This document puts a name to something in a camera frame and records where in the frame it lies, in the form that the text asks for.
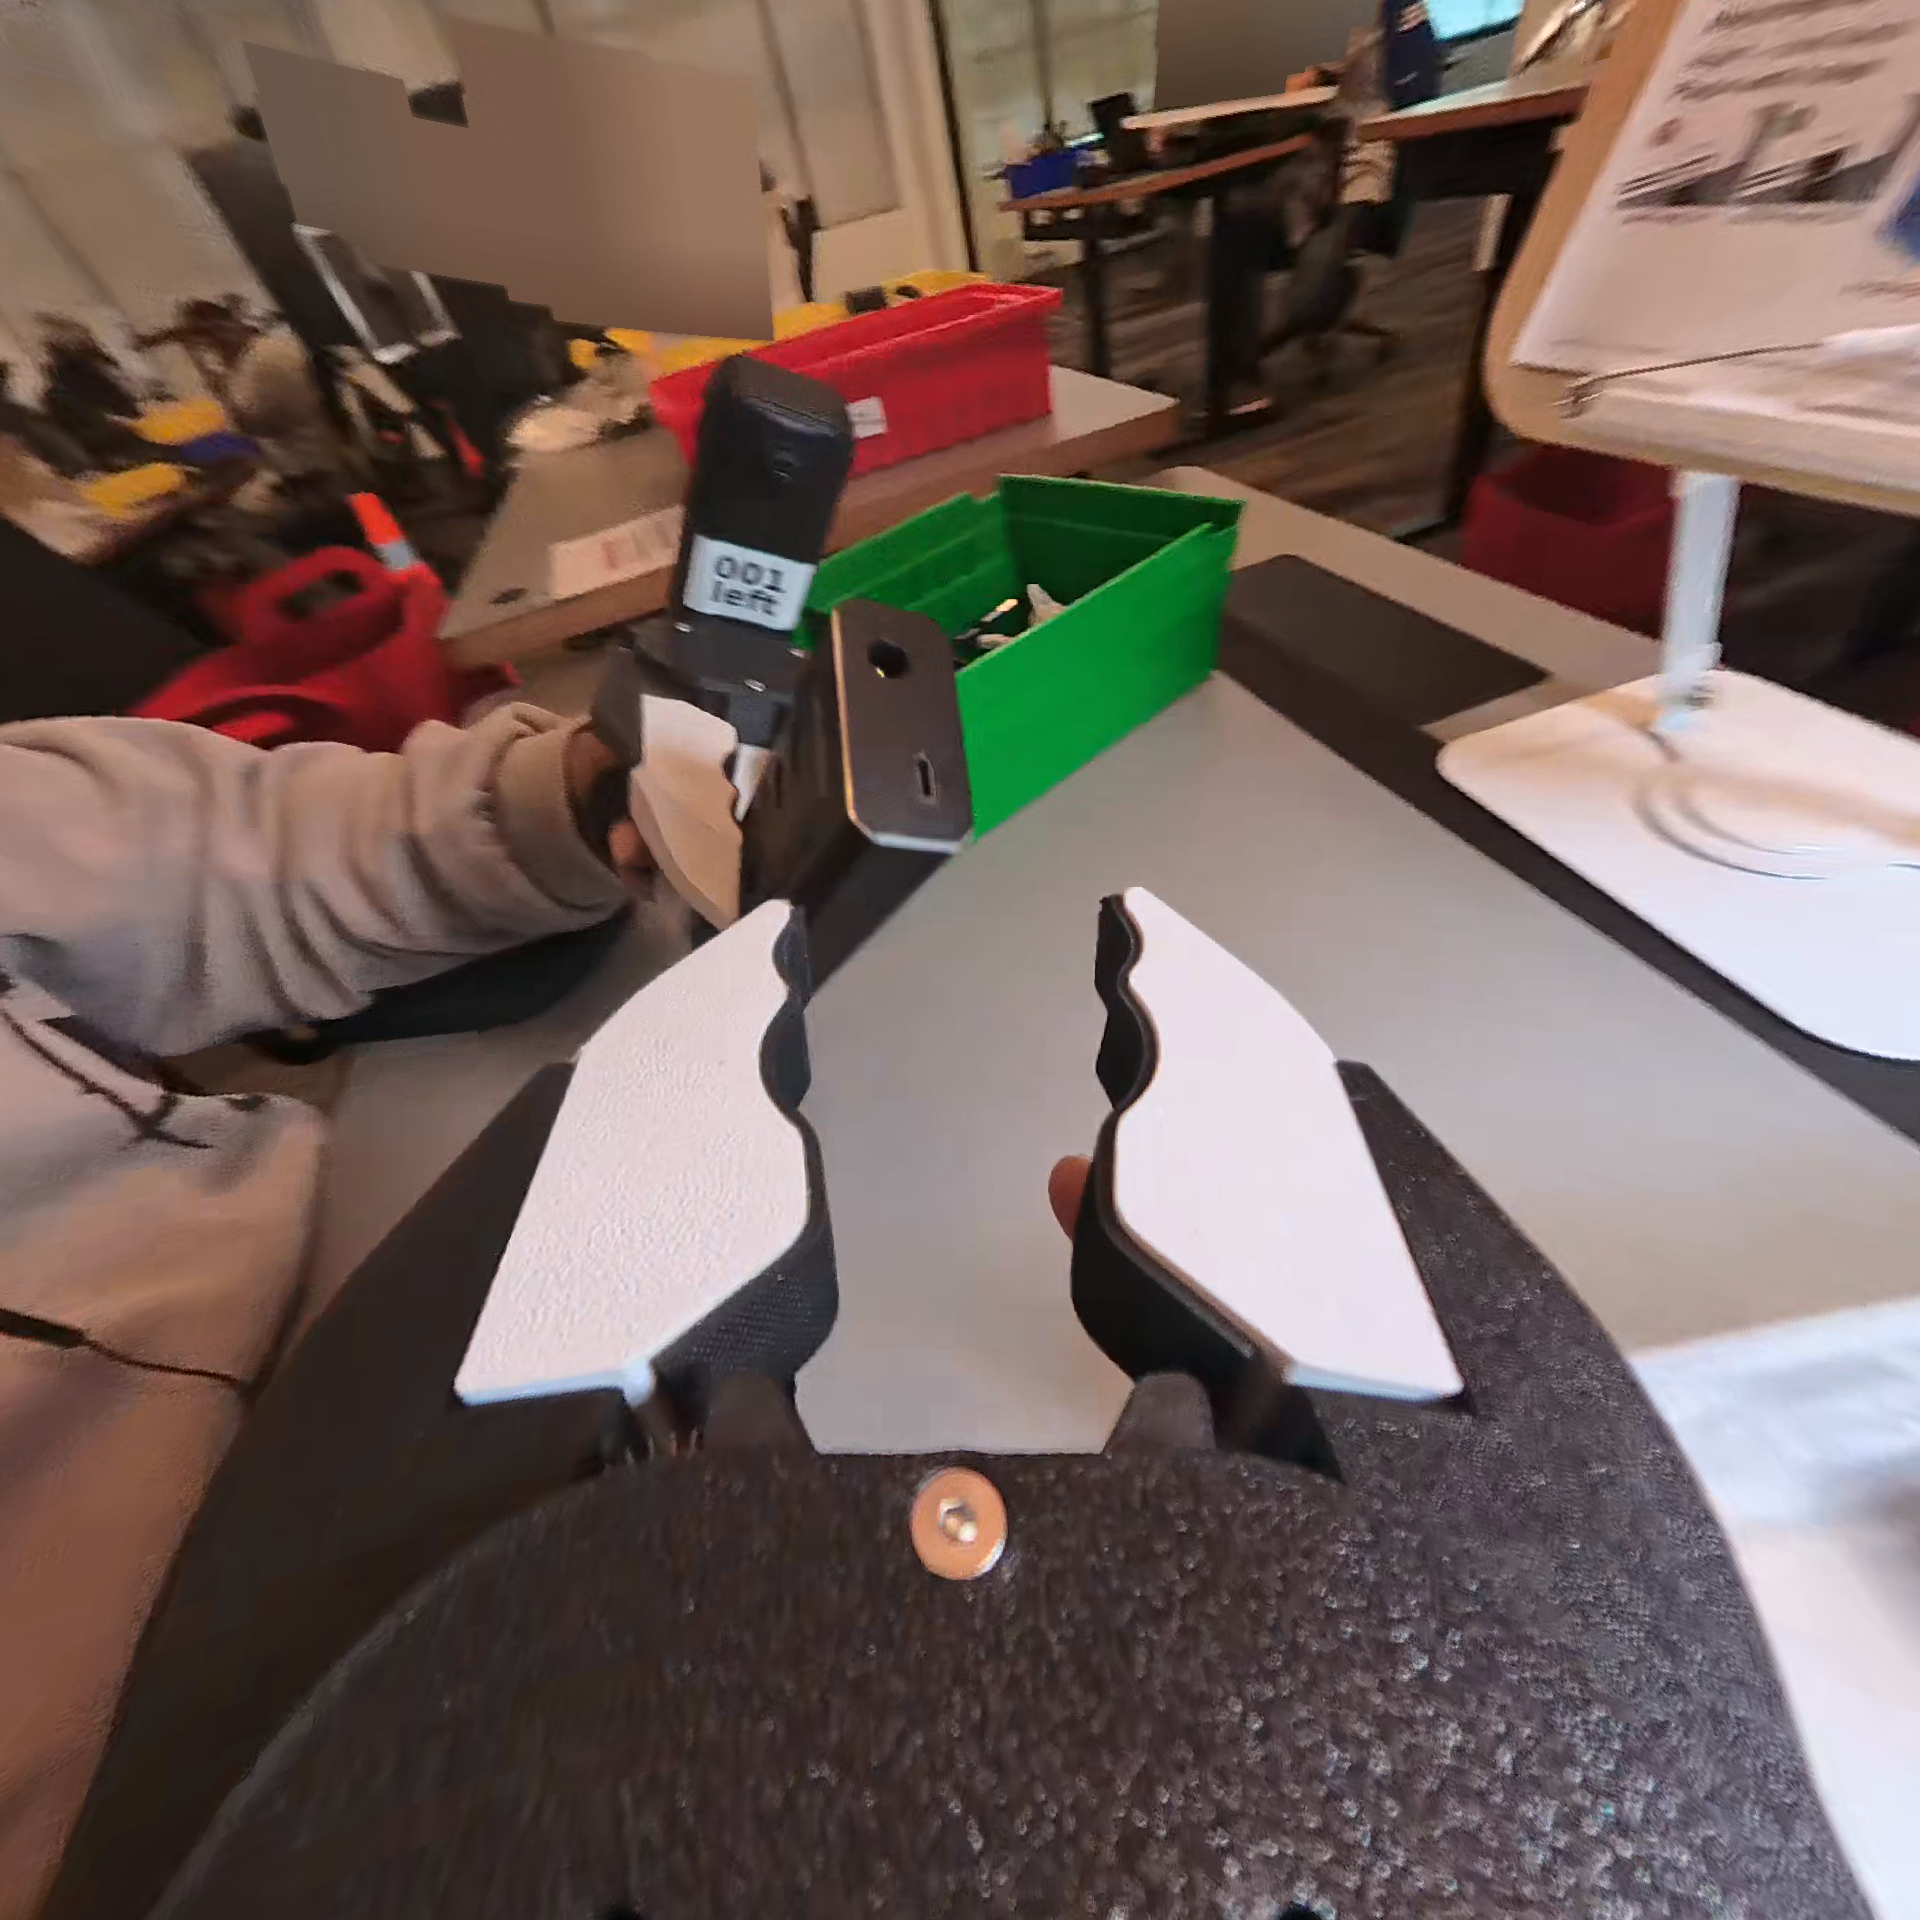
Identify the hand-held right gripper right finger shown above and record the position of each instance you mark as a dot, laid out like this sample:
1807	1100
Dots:
1244	1171

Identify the person's left forearm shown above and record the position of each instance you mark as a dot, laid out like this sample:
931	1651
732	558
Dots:
302	856

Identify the red bin under desk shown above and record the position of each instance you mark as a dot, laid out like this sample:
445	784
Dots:
1560	540

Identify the green plastic bin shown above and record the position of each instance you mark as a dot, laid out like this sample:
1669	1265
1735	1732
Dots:
1097	706

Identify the orange cone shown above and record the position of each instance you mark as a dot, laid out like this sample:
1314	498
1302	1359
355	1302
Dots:
392	540

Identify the person's right hand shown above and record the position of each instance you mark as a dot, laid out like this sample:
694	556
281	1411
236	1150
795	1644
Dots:
1070	1193

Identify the black usb hub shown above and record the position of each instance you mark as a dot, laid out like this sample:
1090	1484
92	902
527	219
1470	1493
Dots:
900	749

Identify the wooden office desk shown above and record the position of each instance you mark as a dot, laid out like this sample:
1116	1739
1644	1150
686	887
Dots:
1170	167
1470	112

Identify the small blue bin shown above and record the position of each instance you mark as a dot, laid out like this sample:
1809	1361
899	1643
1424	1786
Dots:
1042	178

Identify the person's left hand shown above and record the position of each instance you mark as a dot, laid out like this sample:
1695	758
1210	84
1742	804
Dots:
607	827

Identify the printed instruction sheet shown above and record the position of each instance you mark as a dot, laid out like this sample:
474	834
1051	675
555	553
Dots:
1726	149

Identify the black wrist rest pad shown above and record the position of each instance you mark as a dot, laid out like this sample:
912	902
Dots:
496	974

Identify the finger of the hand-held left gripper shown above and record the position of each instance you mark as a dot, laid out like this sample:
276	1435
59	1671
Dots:
682	795
755	772

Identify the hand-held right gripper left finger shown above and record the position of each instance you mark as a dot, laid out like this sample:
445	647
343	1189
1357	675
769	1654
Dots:
661	1171

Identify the long red plastic bin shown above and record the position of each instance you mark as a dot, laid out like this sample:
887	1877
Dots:
931	375

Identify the red plastic container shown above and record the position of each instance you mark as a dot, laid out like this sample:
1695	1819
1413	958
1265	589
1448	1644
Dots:
345	646

